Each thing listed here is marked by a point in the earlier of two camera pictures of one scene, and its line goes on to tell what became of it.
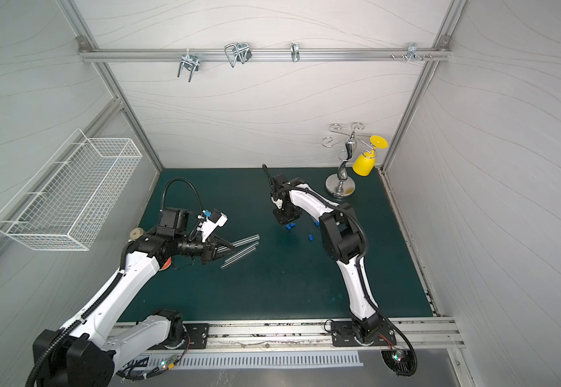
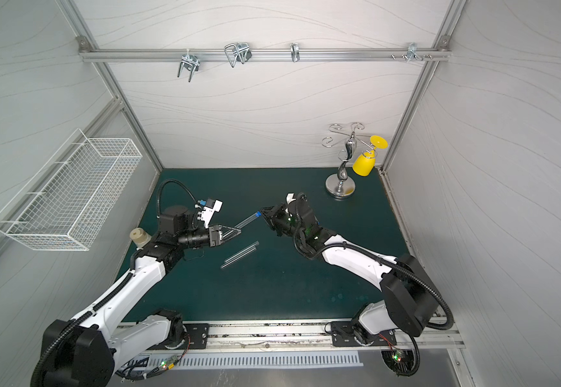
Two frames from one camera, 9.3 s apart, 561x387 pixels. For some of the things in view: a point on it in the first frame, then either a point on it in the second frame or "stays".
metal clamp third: (295, 52) stays
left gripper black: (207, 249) → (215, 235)
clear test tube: (247, 240) → (246, 221)
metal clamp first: (191, 62) stays
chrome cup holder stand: (342, 184) stays
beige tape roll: (135, 233) stays
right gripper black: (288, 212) → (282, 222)
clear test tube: (243, 251) stays
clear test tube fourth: (245, 254) stays
